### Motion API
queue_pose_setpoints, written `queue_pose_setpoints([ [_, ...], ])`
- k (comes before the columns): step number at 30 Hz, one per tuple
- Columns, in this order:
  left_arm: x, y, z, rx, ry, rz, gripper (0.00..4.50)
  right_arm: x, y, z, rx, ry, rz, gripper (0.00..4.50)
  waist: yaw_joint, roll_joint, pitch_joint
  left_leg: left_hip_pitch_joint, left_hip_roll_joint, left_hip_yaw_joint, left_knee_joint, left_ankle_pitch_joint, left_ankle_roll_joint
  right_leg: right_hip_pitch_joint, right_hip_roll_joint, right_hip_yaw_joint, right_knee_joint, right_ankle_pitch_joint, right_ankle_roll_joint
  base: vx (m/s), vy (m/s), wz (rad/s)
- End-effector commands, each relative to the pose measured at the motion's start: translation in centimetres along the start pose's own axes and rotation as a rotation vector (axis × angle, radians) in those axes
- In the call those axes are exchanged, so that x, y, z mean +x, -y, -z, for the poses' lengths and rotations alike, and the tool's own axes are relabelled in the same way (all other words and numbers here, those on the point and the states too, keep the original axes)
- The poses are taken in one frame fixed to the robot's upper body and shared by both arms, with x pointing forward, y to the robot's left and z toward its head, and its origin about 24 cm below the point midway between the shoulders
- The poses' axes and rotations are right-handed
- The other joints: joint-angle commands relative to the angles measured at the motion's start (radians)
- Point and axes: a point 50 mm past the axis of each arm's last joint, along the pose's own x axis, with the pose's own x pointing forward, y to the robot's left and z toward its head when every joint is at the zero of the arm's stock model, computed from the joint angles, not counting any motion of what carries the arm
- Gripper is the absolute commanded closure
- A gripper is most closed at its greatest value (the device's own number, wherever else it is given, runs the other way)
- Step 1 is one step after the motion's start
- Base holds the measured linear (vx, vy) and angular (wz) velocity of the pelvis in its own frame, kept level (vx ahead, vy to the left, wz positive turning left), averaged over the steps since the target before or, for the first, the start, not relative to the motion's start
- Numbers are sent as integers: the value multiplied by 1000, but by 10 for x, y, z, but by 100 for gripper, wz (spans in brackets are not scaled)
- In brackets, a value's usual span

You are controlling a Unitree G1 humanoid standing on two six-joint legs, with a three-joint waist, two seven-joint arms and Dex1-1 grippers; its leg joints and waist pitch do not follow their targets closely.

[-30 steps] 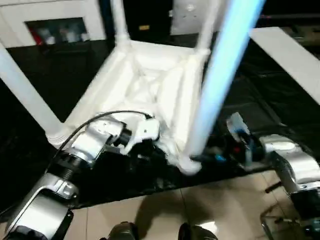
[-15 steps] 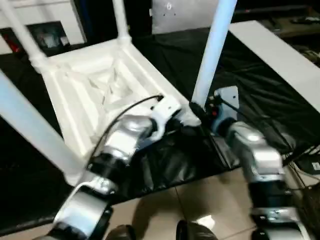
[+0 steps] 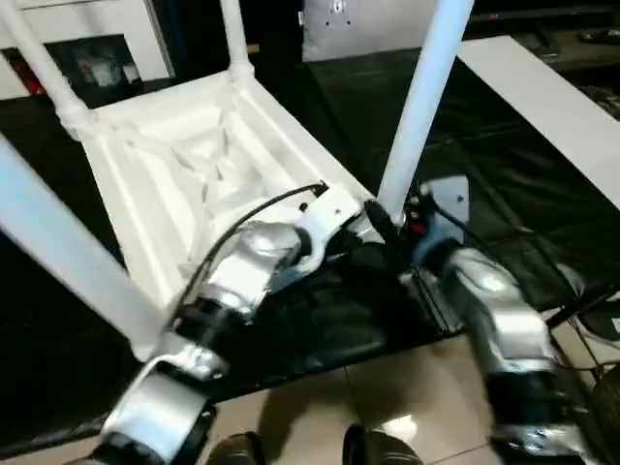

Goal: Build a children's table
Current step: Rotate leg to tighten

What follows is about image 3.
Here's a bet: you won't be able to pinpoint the white plastic table leg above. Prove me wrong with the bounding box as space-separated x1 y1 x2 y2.
376 0 476 228
219 0 256 81
0 0 93 140
0 130 164 362

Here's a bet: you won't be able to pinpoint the white plastic table top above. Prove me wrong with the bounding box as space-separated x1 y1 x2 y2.
60 65 388 362

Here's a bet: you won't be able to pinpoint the black table mat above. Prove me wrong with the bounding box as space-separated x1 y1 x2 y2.
0 46 620 447

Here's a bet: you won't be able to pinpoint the white flat board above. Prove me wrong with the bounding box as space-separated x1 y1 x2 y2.
457 36 620 209

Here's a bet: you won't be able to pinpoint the grey cushion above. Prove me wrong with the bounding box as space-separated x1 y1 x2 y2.
298 0 430 62

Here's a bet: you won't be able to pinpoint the black metal stand bar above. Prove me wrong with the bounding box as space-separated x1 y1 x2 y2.
542 290 620 326

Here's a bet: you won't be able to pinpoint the black box white label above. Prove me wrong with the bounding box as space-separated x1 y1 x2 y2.
580 297 620 340

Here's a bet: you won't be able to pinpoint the black low furniture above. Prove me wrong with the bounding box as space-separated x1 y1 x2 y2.
464 9 620 122

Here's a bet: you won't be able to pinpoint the dark left robot foot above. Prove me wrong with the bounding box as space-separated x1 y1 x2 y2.
207 432 265 465

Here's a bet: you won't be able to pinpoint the black cabinet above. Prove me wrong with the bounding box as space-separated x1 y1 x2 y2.
169 0 311 78

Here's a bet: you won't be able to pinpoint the white glass-door cabinet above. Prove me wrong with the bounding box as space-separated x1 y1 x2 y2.
0 0 175 101

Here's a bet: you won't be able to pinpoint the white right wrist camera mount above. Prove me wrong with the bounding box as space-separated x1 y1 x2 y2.
416 176 471 258

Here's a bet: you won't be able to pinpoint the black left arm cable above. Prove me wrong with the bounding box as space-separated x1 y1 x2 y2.
173 180 328 326

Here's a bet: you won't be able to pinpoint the loose floor cables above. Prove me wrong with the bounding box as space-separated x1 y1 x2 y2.
551 309 620 388

